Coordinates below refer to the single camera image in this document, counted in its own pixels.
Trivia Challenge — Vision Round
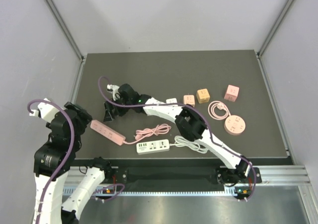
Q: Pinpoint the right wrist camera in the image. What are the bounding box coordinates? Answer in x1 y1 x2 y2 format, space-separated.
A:
107 84 121 101

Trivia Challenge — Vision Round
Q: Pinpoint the pink power strip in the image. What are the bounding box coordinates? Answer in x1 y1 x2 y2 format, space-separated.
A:
90 120 126 146

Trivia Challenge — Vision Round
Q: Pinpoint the pink round socket cable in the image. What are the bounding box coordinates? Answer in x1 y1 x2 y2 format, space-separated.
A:
207 100 232 122

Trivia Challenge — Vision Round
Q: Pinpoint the white power strip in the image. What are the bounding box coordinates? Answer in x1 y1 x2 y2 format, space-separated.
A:
136 139 170 154

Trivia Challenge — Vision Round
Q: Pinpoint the white cube plug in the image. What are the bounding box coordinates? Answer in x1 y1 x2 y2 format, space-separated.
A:
166 98 178 104

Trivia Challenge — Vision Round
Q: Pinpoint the orange cube plug adapter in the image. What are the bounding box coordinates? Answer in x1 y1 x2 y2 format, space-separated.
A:
196 88 210 104

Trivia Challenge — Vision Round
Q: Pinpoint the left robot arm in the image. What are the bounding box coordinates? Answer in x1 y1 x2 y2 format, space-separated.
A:
28 98 114 224

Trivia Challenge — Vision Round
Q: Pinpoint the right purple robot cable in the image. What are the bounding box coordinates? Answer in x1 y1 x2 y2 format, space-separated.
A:
98 76 258 202

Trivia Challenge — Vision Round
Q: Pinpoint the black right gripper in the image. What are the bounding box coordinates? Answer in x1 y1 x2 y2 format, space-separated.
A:
104 95 133 123

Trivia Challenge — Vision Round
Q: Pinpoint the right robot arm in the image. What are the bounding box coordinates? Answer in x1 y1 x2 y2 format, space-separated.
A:
105 84 251 182

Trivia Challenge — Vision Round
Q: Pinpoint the pink round socket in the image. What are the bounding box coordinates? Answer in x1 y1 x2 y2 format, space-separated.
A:
224 115 246 136

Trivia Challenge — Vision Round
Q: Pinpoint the grey slotted cable duct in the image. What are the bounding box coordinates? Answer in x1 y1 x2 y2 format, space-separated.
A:
62 186 245 197

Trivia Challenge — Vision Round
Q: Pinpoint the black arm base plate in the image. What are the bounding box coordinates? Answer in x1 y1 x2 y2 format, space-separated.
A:
112 166 261 184

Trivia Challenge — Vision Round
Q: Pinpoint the pink cube plug adapter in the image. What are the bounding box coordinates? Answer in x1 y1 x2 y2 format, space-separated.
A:
224 84 239 102

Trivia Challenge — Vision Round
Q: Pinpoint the white power strip cable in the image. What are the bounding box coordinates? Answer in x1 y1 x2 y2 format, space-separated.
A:
169 135 211 154

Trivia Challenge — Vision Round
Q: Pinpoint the light pink deer cube plug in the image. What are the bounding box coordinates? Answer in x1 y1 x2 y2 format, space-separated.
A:
183 95 195 107

